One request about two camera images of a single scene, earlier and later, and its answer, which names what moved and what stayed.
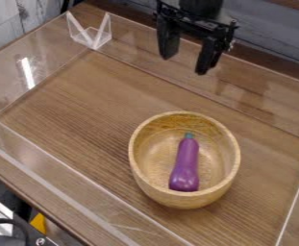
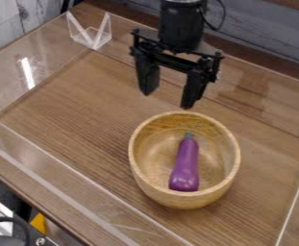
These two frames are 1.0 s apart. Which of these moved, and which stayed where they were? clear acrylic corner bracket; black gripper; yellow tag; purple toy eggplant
Moved: black gripper
Stayed: yellow tag; clear acrylic corner bracket; purple toy eggplant
